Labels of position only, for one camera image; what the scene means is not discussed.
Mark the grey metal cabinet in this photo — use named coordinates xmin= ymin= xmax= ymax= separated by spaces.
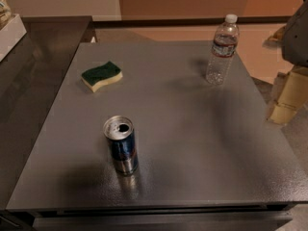
xmin=8 ymin=41 xmax=308 ymax=229

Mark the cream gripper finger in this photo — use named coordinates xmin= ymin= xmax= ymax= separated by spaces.
xmin=268 ymin=65 xmax=308 ymax=124
xmin=269 ymin=26 xmax=286 ymax=42

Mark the dark side counter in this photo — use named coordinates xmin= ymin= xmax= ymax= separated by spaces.
xmin=0 ymin=16 xmax=95 ymax=211

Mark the white box on counter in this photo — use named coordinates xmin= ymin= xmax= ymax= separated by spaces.
xmin=0 ymin=14 xmax=27 ymax=62

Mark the clear plastic water bottle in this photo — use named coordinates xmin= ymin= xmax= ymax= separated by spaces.
xmin=206 ymin=14 xmax=240 ymax=85

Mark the green yellow sponge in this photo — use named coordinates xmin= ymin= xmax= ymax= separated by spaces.
xmin=81 ymin=62 xmax=123 ymax=92

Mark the blue silver redbull can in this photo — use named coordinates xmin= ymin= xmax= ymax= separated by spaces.
xmin=103 ymin=115 xmax=139 ymax=175

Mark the packaged item on box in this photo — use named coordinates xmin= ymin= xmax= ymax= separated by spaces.
xmin=0 ymin=0 xmax=12 ymax=29

